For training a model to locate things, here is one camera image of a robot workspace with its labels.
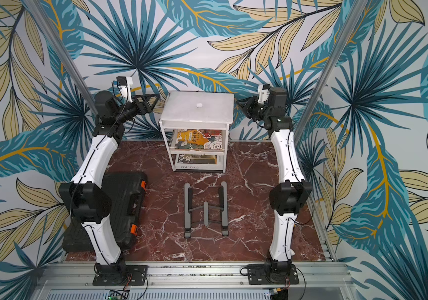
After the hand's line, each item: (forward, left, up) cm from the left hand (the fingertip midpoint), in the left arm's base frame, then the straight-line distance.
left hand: (155, 95), depth 75 cm
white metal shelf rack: (-7, -4, -9) cm, 13 cm away
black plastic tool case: (-24, +16, -36) cm, 46 cm away
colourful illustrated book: (-1, -15, -23) cm, 28 cm away
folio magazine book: (-2, -16, -40) cm, 43 cm away
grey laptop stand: (-29, -21, -36) cm, 51 cm away
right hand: (-1, -25, -3) cm, 25 cm away
